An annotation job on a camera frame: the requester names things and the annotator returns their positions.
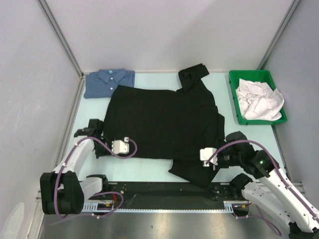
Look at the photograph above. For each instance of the blue checkered folded shirt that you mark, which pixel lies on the blue checkered folded shirt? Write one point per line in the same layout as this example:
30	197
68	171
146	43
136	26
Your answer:
103	83

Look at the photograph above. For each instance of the white crumpled shirt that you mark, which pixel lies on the white crumpled shirt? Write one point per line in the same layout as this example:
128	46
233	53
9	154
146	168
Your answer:
257	101

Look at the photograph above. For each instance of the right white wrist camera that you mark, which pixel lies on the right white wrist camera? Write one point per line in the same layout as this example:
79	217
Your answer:
208	157

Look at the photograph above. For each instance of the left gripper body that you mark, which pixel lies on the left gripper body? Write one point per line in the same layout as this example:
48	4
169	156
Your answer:
101	150

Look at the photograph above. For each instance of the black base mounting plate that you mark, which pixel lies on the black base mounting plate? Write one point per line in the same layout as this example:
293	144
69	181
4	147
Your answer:
169	195

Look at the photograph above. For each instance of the corner frame post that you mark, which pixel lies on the corner frame post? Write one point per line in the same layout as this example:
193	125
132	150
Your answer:
44	6
279	33

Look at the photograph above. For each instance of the left corner frame post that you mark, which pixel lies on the left corner frame post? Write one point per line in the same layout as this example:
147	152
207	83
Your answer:
44	6

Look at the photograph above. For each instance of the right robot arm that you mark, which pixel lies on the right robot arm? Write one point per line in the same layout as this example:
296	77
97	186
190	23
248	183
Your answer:
264	184

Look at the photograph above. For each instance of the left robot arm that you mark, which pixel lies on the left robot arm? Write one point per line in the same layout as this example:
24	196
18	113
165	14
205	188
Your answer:
61	191

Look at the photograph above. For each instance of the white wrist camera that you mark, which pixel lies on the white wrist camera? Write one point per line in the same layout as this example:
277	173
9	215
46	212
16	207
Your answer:
208	157
121	146

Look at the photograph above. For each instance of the black long sleeve shirt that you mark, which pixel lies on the black long sleeve shirt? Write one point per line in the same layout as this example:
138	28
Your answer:
169	124

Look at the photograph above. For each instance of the right corner frame post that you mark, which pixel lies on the right corner frame post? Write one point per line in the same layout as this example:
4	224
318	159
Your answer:
279	33

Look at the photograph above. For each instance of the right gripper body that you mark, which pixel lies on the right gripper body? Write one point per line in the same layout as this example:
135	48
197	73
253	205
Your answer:
226	158

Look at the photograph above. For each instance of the slotted cable duct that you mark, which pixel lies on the slotted cable duct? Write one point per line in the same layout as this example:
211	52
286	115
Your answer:
93	208

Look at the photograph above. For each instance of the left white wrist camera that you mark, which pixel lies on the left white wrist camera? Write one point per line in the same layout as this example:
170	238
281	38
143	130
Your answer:
121	146

